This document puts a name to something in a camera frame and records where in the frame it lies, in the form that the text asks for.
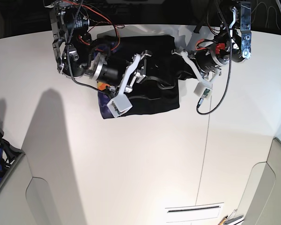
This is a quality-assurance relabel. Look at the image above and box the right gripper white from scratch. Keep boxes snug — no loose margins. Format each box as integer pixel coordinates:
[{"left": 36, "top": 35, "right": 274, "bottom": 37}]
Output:
[{"left": 109, "top": 50, "right": 176, "bottom": 98}]

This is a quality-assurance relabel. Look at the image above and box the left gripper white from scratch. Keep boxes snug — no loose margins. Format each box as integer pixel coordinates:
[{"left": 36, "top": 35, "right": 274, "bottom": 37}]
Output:
[{"left": 172, "top": 50, "right": 222, "bottom": 86}]

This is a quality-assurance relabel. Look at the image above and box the black T-shirt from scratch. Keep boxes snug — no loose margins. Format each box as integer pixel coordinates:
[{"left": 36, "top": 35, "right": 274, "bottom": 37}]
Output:
[{"left": 96, "top": 34, "right": 194, "bottom": 120}]

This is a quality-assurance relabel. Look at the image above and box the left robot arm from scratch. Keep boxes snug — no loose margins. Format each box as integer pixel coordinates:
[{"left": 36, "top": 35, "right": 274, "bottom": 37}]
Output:
[{"left": 175, "top": 0, "right": 252, "bottom": 83}]

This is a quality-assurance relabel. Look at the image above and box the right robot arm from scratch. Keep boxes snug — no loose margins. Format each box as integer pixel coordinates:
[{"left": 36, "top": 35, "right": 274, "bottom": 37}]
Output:
[{"left": 44, "top": 0, "right": 177, "bottom": 99}]

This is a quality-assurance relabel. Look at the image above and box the grey flat tool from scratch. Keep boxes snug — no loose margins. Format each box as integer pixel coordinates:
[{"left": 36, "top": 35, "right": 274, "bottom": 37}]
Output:
[{"left": 223, "top": 215, "right": 244, "bottom": 225}]

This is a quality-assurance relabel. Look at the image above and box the grey right side panel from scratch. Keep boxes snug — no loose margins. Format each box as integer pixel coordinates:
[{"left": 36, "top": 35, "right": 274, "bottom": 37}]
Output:
[{"left": 236, "top": 138, "right": 281, "bottom": 225}]

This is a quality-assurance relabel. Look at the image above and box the grey bin with blue items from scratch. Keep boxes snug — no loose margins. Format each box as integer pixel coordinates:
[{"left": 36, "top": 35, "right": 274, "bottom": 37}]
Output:
[{"left": 0, "top": 128, "right": 25, "bottom": 189}]

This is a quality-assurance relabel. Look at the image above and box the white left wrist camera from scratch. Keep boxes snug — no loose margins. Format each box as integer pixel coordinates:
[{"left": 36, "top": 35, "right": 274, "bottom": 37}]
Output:
[{"left": 194, "top": 82, "right": 213, "bottom": 99}]

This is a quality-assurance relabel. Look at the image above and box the white coiled cable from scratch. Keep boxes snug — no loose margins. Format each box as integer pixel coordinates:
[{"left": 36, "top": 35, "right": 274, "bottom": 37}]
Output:
[{"left": 250, "top": 0, "right": 281, "bottom": 30}]

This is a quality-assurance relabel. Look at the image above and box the yellow handled tool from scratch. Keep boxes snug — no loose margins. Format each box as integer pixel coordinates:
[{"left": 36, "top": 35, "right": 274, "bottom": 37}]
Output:
[{"left": 218, "top": 216, "right": 228, "bottom": 225}]

